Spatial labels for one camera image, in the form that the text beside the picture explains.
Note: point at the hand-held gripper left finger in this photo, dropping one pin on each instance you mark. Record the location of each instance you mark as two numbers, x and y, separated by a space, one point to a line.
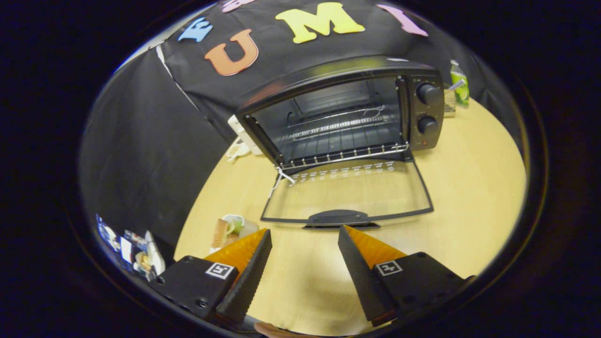
249 281

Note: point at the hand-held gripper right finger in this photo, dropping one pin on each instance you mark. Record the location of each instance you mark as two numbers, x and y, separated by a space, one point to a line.
364 281

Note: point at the white bread sandwich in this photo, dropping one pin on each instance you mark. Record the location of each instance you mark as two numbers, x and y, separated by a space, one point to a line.
219 232

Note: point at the black toaster oven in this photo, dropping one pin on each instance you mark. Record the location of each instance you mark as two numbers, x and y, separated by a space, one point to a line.
338 68

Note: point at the white pop-up toaster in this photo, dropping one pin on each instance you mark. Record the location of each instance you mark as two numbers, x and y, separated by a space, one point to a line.
242 134

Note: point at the colourful clutter pile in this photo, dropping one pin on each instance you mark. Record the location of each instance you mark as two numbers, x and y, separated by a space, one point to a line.
141 253

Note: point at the black backdrop cloth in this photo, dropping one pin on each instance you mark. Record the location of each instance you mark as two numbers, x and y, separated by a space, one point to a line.
141 164

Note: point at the green drink bottle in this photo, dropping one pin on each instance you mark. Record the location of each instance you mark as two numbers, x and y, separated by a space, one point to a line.
460 82

